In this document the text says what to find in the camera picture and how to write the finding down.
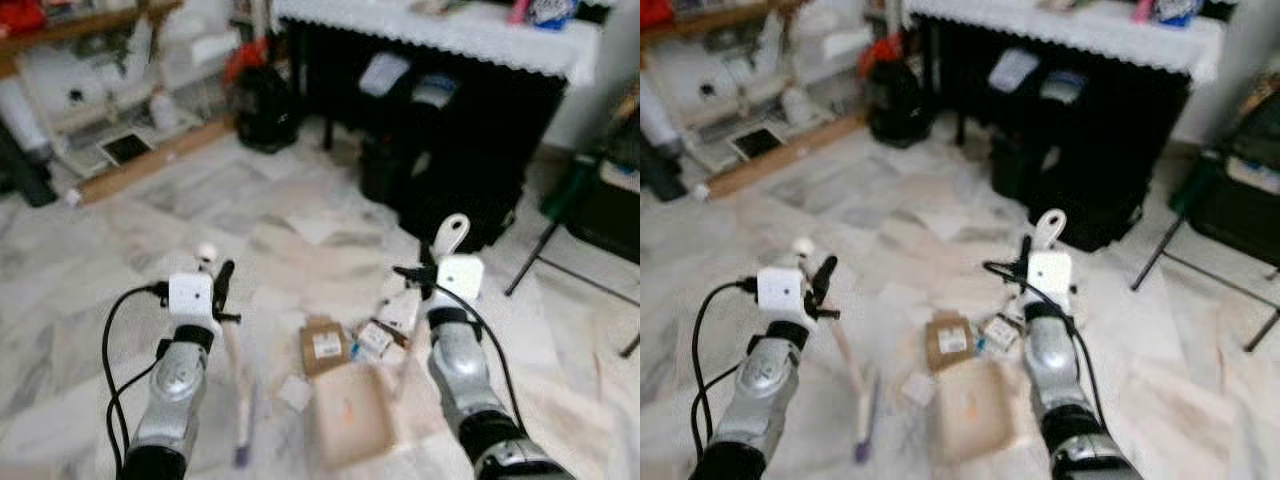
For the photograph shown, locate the black vacuum cleaner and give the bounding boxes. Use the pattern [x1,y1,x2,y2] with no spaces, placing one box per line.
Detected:
[235,65,301,154]
[868,62,931,149]

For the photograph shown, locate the white-framed tablet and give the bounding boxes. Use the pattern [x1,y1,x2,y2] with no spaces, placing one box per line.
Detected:
[97,133,153,168]
[730,127,786,161]

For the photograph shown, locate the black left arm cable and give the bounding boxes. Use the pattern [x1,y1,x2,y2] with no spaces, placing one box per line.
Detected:
[690,278,761,473]
[103,283,171,473]

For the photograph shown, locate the black tower appliance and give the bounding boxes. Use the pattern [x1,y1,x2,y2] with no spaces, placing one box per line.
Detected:
[640,115,691,201]
[0,120,56,208]

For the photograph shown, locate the blue and white packet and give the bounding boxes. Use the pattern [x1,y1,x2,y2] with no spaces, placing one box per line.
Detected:
[525,0,581,29]
[1152,0,1206,28]

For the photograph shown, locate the black folding chair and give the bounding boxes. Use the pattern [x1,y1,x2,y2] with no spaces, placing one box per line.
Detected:
[505,95,641,358]
[1132,85,1280,353]

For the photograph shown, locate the black round canister red button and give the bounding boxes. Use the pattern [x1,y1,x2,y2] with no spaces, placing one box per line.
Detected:
[360,130,411,206]
[990,130,1041,201]

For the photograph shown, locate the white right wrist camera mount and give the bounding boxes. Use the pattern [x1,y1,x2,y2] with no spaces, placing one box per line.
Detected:
[1028,250,1073,301]
[437,255,486,304]

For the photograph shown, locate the brown cardboard box with label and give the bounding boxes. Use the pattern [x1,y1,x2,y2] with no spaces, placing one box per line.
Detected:
[925,312,973,373]
[300,315,351,378]

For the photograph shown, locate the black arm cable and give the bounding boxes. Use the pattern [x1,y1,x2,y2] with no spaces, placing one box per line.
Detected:
[983,262,1101,401]
[103,283,171,473]
[690,278,761,473]
[392,265,521,411]

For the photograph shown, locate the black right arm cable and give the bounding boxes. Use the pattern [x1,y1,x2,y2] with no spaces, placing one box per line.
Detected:
[392,265,521,411]
[983,262,1101,401]

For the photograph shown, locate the white broom with purple bristles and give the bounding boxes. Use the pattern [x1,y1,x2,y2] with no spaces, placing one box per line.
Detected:
[793,237,876,464]
[197,243,253,469]

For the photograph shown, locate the white paper square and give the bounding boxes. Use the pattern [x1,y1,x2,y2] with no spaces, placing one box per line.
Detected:
[278,375,314,411]

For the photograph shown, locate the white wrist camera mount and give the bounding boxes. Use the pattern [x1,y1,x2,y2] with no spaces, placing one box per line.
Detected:
[167,272,216,323]
[1028,250,1073,301]
[437,255,486,304]
[757,267,806,321]

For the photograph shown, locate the black table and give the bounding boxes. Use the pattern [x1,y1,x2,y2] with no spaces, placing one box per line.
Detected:
[915,20,1193,251]
[285,20,571,251]

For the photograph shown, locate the wooden-topped sewing table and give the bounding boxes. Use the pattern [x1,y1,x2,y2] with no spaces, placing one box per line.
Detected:
[640,0,871,176]
[0,0,241,181]

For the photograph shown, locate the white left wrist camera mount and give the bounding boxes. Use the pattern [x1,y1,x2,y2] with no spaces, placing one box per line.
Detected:
[757,267,806,321]
[167,272,216,323]

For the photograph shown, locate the white lace tablecloth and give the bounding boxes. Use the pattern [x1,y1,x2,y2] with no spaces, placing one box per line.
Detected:
[905,0,1226,86]
[272,0,604,86]

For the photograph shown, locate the long brown cardboard box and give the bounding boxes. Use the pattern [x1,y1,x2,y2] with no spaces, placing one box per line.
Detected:
[65,115,236,208]
[695,110,869,201]

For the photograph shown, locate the red bag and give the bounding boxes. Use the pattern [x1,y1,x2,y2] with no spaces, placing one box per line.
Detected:
[860,35,906,81]
[222,38,271,86]

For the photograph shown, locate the silver bag with blue print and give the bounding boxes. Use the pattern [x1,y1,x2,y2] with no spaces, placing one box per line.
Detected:
[1040,68,1091,106]
[410,72,461,109]

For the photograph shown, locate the grey fabric bag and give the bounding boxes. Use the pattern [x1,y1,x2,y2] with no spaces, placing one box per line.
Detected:
[358,52,413,98]
[990,48,1041,94]

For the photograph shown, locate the large black cloth bag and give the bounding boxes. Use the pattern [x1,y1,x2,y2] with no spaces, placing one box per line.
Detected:
[400,100,546,253]
[1030,95,1173,251]

